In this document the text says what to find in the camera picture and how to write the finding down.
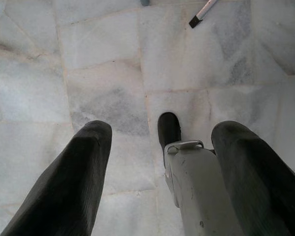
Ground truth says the black robot left foot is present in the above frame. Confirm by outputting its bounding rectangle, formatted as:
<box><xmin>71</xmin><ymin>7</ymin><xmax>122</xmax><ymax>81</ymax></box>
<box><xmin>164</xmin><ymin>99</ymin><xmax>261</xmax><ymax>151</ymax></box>
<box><xmin>157</xmin><ymin>112</ymin><xmax>182</xmax><ymax>170</ymax></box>

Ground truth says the silver robot left leg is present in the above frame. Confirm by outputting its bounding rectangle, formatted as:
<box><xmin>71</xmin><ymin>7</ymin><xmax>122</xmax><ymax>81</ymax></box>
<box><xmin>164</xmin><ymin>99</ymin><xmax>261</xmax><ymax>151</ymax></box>
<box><xmin>163</xmin><ymin>139</ymin><xmax>245</xmax><ymax>236</ymax></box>

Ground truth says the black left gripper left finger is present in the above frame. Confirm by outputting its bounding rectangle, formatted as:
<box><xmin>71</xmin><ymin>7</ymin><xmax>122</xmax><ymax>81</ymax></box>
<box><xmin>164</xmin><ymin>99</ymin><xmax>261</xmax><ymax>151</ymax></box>
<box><xmin>0</xmin><ymin>120</ymin><xmax>113</xmax><ymax>236</ymax></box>

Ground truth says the silver metal clothes rack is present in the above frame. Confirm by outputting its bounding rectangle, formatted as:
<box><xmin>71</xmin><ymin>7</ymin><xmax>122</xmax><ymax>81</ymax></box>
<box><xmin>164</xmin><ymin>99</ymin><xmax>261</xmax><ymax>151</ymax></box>
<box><xmin>140</xmin><ymin>0</ymin><xmax>218</xmax><ymax>29</ymax></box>

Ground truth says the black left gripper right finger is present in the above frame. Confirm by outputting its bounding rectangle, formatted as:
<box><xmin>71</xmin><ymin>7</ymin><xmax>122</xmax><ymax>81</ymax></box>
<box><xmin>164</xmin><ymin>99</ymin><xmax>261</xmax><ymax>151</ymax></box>
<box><xmin>211</xmin><ymin>120</ymin><xmax>295</xmax><ymax>236</ymax></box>

